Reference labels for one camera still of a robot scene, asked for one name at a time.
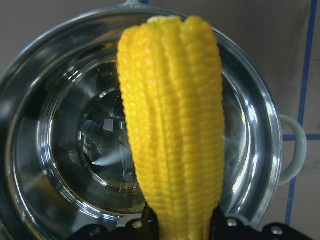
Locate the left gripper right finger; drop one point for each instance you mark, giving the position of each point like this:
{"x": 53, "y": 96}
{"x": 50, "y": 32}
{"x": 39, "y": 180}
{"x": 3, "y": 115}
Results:
{"x": 227, "y": 227}

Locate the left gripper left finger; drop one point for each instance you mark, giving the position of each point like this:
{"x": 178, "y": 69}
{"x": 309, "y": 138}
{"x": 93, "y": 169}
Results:
{"x": 143, "y": 228}

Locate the yellow corn cob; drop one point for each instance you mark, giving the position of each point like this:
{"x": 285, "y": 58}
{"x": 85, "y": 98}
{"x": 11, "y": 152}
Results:
{"x": 170, "y": 75}

